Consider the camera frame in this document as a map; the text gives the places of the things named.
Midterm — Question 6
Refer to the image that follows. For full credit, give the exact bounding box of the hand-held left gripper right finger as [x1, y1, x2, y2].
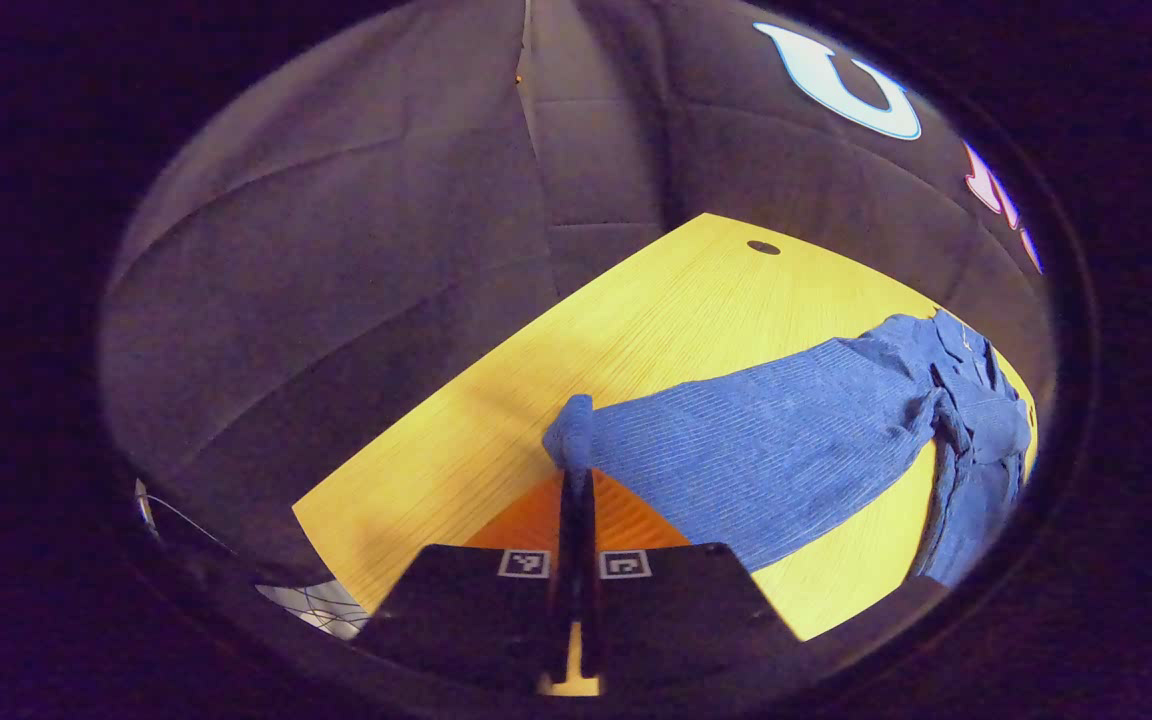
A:
[576, 468, 802, 698]

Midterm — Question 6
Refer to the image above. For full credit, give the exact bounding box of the blue button jacket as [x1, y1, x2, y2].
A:
[543, 308, 1034, 589]

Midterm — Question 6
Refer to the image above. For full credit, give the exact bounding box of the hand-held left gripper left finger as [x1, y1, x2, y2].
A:
[356, 470, 577, 698]

